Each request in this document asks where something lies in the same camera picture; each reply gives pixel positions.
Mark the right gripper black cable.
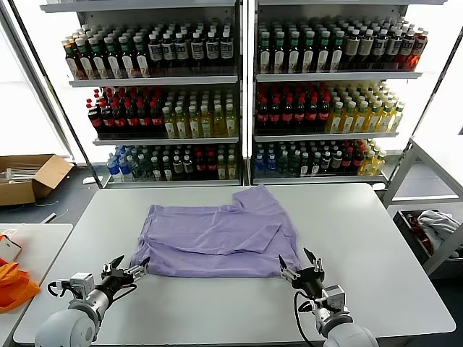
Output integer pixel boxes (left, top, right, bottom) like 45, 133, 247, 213
293, 290, 326, 346

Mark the dark bottle beige label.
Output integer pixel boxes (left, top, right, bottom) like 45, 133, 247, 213
344, 29, 359, 70
358, 29, 374, 70

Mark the red cap cola bottle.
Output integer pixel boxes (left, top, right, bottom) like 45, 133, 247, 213
137, 100, 152, 139
268, 98, 282, 132
194, 151, 206, 180
294, 97, 307, 132
281, 97, 294, 132
86, 100, 103, 140
318, 95, 331, 131
150, 100, 164, 138
255, 98, 269, 132
112, 102, 127, 140
341, 147, 354, 176
352, 146, 365, 176
125, 100, 140, 139
306, 96, 319, 131
100, 103, 114, 140
205, 151, 217, 180

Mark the green cap dark tea bottle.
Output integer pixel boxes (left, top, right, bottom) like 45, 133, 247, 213
90, 38, 108, 80
286, 31, 302, 73
134, 35, 150, 79
330, 30, 344, 72
119, 36, 137, 80
315, 30, 331, 72
77, 38, 94, 81
301, 30, 316, 72
272, 31, 287, 73
258, 31, 273, 73
104, 37, 122, 80

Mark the small white carton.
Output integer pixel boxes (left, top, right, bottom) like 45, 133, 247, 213
0, 234, 22, 262

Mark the grey metal frame cart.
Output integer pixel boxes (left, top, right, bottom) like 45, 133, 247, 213
381, 137, 463, 278

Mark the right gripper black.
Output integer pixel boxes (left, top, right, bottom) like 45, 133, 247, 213
277, 247, 328, 299

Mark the dark window post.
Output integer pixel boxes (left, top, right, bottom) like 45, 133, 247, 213
381, 30, 463, 191
5, 0, 109, 191

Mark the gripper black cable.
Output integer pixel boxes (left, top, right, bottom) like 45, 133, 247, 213
293, 290, 326, 346
108, 283, 138, 304

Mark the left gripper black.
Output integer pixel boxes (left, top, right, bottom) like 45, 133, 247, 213
94, 255, 151, 301

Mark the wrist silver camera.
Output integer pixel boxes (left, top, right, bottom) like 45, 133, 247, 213
48, 273, 95, 299
323, 284, 348, 308

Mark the white grey garment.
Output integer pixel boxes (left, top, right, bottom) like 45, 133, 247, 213
415, 209, 460, 247

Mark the orange drink bottle white label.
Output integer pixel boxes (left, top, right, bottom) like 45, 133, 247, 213
64, 42, 80, 82

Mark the brown cardboard box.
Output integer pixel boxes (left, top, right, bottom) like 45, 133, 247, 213
0, 154, 75, 207

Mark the purple t-shirt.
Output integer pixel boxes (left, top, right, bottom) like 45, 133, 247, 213
129, 184, 303, 279

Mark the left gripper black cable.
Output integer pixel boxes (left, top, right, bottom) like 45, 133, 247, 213
108, 283, 138, 304

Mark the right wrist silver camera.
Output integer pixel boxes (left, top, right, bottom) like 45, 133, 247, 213
323, 284, 348, 308

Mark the black crate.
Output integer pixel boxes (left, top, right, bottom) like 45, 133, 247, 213
392, 209, 441, 265

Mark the white packing material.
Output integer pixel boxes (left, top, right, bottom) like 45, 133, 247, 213
0, 164, 41, 186

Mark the dark bottle blue white label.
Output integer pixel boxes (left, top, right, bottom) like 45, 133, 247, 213
148, 34, 163, 69
399, 29, 415, 71
175, 33, 191, 69
161, 33, 177, 69
219, 30, 234, 68
386, 29, 402, 70
190, 32, 206, 69
205, 31, 221, 68
373, 29, 388, 70

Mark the grey metal shelf unit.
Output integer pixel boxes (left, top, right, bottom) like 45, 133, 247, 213
38, 0, 244, 189
245, 0, 448, 186

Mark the red drink bottle white cap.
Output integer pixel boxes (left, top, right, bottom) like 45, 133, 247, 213
412, 27, 430, 72

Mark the orange cloth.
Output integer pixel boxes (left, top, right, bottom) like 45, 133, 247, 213
0, 258, 40, 314

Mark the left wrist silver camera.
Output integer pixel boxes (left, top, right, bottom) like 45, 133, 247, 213
48, 273, 95, 299

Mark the red garment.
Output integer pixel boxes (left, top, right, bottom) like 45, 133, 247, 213
404, 213, 435, 256

